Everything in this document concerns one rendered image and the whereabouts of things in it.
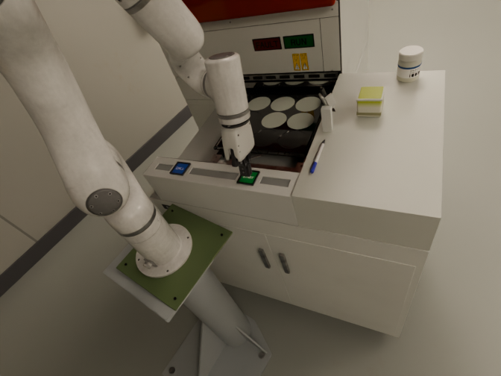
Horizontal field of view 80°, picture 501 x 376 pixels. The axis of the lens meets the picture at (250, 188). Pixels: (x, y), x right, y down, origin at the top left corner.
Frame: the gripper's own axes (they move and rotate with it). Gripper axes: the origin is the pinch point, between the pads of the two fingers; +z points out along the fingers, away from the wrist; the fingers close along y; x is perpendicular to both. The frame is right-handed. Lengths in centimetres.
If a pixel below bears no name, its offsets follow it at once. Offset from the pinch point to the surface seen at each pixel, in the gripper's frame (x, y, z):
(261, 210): 3.7, 1.8, 13.5
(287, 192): 13.3, 2.1, 4.6
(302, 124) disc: 5.9, -35.8, 2.8
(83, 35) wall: -172, -97, -29
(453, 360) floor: 71, -17, 99
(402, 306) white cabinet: 47, -7, 56
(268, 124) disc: -7.4, -35.0, 2.9
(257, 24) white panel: -15, -53, -29
